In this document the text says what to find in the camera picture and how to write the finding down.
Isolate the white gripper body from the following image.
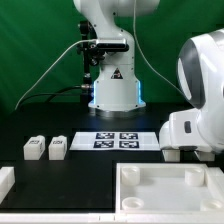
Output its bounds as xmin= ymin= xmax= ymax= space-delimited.
xmin=159 ymin=109 xmax=224 ymax=154

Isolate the black cable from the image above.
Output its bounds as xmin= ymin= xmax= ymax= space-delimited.
xmin=16 ymin=85 xmax=95 ymax=109

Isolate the grey cable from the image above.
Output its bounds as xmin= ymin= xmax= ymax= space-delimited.
xmin=14 ymin=38 xmax=98 ymax=111

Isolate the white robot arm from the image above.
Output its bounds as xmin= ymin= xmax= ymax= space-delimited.
xmin=73 ymin=0 xmax=224 ymax=152

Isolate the white left obstacle block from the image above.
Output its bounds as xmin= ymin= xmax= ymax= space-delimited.
xmin=0 ymin=167 xmax=15 ymax=204

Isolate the white square tabletop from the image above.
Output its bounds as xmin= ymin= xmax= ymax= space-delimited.
xmin=115 ymin=163 xmax=224 ymax=214

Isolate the white marker sheet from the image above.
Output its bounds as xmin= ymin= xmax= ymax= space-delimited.
xmin=70 ymin=132 xmax=160 ymax=151

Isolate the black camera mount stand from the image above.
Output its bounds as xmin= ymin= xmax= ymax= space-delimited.
xmin=77 ymin=20 xmax=103 ymax=104

